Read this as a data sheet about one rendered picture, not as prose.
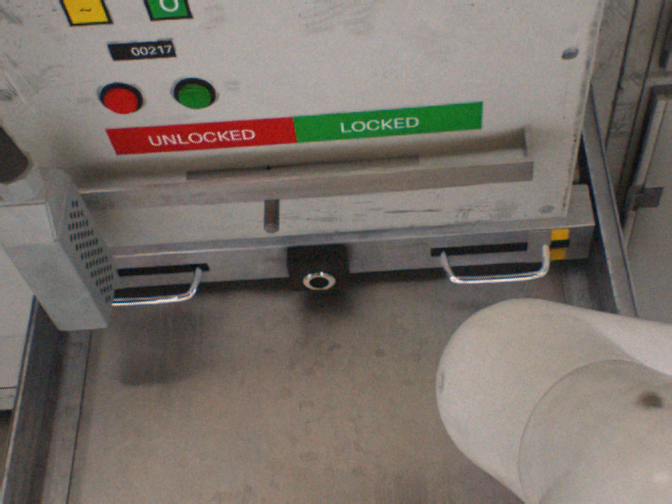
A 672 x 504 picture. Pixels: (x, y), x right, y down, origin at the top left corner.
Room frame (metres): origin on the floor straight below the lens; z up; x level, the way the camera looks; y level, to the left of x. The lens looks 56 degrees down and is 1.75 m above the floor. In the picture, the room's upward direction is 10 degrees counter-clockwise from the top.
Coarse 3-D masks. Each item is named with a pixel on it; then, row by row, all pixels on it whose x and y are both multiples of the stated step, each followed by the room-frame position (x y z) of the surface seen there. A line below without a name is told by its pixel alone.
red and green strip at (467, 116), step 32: (128, 128) 0.59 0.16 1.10; (160, 128) 0.59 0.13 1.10; (192, 128) 0.58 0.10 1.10; (224, 128) 0.58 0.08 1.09; (256, 128) 0.58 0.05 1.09; (288, 128) 0.57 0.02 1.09; (320, 128) 0.57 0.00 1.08; (352, 128) 0.57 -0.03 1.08; (384, 128) 0.56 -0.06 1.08; (416, 128) 0.56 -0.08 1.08; (448, 128) 0.56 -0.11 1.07; (480, 128) 0.55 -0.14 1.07
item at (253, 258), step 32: (576, 192) 0.57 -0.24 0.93; (480, 224) 0.55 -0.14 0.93; (512, 224) 0.55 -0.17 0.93; (544, 224) 0.54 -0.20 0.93; (576, 224) 0.53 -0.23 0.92; (128, 256) 0.59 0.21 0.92; (160, 256) 0.58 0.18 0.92; (192, 256) 0.58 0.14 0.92; (224, 256) 0.57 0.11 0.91; (256, 256) 0.57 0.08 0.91; (352, 256) 0.56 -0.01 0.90; (384, 256) 0.55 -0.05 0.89; (416, 256) 0.55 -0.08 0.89; (448, 256) 0.55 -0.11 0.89; (480, 256) 0.54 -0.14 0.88; (512, 256) 0.54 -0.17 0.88; (576, 256) 0.53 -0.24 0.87
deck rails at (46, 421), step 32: (608, 256) 0.50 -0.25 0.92; (576, 288) 0.51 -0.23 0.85; (608, 288) 0.47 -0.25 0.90; (32, 320) 0.54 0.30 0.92; (32, 352) 0.51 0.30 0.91; (64, 352) 0.53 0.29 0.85; (32, 384) 0.48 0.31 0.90; (64, 384) 0.50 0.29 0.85; (32, 416) 0.45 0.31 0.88; (64, 416) 0.46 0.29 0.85; (32, 448) 0.42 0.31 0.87; (64, 448) 0.43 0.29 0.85; (32, 480) 0.40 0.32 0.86; (64, 480) 0.40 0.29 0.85
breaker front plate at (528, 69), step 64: (0, 0) 0.60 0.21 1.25; (128, 0) 0.59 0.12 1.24; (192, 0) 0.58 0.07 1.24; (256, 0) 0.58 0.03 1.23; (320, 0) 0.57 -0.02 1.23; (384, 0) 0.56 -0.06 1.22; (448, 0) 0.56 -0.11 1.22; (512, 0) 0.55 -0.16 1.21; (576, 0) 0.55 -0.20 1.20; (0, 64) 0.60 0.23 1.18; (64, 64) 0.60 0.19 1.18; (128, 64) 0.59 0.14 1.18; (192, 64) 0.58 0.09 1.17; (256, 64) 0.58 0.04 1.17; (320, 64) 0.57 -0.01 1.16; (384, 64) 0.56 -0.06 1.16; (448, 64) 0.56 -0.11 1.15; (512, 64) 0.55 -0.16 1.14; (576, 64) 0.55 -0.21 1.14; (64, 128) 0.60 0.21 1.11; (512, 128) 0.55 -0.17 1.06; (576, 128) 0.55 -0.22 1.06; (384, 192) 0.56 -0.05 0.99; (448, 192) 0.56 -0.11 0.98; (512, 192) 0.55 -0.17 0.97
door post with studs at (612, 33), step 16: (608, 0) 0.80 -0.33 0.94; (624, 0) 0.80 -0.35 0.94; (608, 16) 0.80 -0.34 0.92; (624, 16) 0.80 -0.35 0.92; (608, 32) 0.80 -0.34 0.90; (624, 32) 0.80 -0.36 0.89; (608, 48) 0.80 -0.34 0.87; (608, 64) 0.80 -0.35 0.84; (592, 80) 0.80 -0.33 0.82; (608, 80) 0.80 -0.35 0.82; (608, 96) 0.80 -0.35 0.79; (608, 112) 0.80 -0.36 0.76
